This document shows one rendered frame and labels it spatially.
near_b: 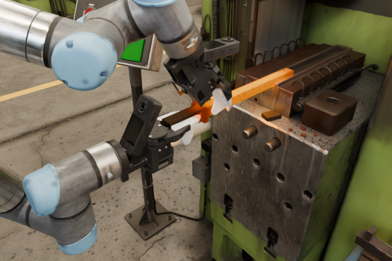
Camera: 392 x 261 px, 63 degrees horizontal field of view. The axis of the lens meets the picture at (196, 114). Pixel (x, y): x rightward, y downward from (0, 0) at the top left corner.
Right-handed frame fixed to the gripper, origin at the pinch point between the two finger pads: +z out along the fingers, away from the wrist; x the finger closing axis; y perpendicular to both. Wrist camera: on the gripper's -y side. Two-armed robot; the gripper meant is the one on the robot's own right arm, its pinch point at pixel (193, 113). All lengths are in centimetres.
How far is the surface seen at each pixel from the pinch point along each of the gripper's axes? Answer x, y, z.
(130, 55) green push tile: -43.3, 1.0, 10.6
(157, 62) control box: -39.2, 4.2, 18.2
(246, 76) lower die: -8.7, 2.2, 28.4
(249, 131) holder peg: 1.7, 12.2, 19.0
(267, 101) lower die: 0.1, 6.8, 27.7
